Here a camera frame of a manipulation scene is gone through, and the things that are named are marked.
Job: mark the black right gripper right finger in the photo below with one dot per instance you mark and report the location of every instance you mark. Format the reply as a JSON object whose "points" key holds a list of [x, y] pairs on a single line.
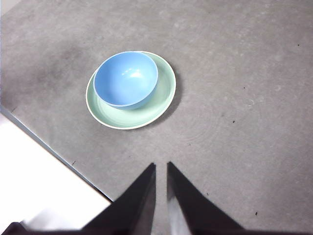
{"points": [[193, 208]]}

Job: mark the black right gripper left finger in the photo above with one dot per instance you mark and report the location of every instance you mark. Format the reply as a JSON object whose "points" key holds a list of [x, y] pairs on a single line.
{"points": [[132, 208]]}

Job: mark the green round plate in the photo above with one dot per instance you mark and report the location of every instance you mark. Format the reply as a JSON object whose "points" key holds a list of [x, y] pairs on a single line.
{"points": [[146, 110]]}

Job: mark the blue ribbed bowl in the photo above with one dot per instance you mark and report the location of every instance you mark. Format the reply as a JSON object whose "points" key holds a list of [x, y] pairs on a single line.
{"points": [[126, 79]]}

